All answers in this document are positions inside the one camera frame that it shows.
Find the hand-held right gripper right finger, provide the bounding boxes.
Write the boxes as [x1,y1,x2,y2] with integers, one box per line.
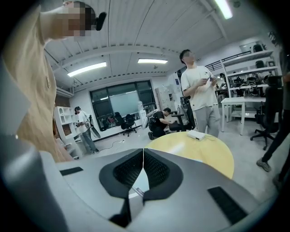
[143,148,271,225]

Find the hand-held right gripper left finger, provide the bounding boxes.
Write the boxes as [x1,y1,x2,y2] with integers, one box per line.
[55,148,145,221]

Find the round wooden table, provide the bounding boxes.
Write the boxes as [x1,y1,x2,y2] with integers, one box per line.
[144,131,235,181]

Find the white box device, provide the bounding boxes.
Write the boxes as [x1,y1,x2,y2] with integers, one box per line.
[186,129,206,142]

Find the white cubby shelf unit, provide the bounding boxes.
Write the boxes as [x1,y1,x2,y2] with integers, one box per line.
[53,106,80,160]

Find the black office chair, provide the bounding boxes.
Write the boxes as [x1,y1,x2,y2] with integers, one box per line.
[122,113,138,137]
[114,111,126,130]
[169,105,196,132]
[250,85,284,150]

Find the dark framed window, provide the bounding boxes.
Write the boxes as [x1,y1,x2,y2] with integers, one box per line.
[89,80,155,132]

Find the white small table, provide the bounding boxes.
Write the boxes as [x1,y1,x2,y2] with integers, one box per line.
[220,97,267,136]

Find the white lockers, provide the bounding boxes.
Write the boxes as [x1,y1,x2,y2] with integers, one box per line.
[155,83,182,112]

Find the person's tan shirt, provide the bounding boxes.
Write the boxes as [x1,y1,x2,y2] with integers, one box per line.
[0,4,76,163]

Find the long ceiling light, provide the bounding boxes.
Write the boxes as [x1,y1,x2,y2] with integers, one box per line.
[137,58,169,65]
[67,61,107,77]
[213,0,234,20]

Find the white shelf rack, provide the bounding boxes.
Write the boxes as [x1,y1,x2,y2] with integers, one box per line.
[221,49,282,119]

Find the person's head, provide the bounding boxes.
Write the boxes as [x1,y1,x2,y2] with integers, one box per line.
[44,0,97,43]

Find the white floor cable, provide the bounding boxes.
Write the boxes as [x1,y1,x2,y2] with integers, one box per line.
[106,140,123,150]

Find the black head camera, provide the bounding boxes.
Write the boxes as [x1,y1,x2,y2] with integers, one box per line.
[94,11,107,31]

